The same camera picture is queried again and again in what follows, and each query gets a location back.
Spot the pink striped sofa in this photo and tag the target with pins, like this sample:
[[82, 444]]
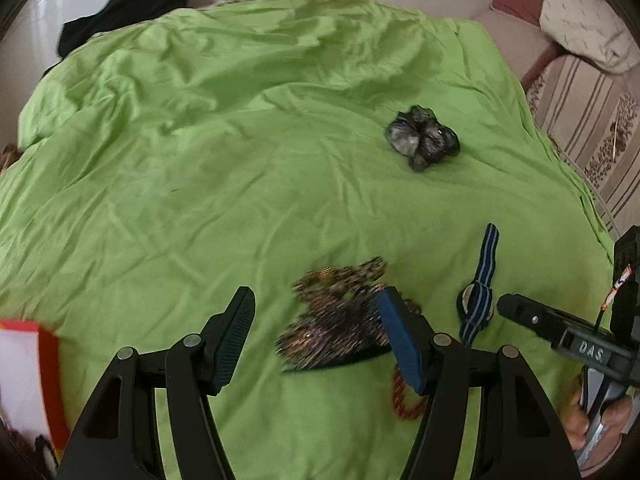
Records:
[[585, 105]]

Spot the blue striped watch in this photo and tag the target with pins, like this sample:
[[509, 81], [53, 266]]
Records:
[[482, 270]]

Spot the sequined dark fabric piece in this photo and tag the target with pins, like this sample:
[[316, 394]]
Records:
[[335, 325]]

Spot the dark grey scrunchie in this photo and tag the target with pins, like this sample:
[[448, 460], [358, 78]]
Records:
[[420, 137]]

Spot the dusty red cushion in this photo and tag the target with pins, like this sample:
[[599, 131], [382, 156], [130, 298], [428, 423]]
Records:
[[517, 0]]

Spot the white patterned pillow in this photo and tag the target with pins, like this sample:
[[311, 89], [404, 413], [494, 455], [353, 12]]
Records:
[[585, 25]]

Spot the green bed sheet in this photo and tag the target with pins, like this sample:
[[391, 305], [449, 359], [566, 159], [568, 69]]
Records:
[[200, 185]]

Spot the person's right hand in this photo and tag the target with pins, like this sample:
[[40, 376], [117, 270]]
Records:
[[617, 415]]

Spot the brown woven thing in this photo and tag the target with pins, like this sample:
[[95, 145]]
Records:
[[9, 160]]

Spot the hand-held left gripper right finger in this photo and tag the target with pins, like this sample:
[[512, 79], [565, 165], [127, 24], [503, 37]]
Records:
[[402, 345]]

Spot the black cloth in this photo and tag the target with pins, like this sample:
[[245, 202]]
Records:
[[115, 10]]

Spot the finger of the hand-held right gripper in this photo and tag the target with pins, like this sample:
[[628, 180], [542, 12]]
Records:
[[530, 317]]

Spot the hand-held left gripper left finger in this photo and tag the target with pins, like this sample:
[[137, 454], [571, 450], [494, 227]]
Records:
[[222, 350]]

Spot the red cardboard box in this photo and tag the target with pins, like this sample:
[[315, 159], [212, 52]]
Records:
[[20, 385]]

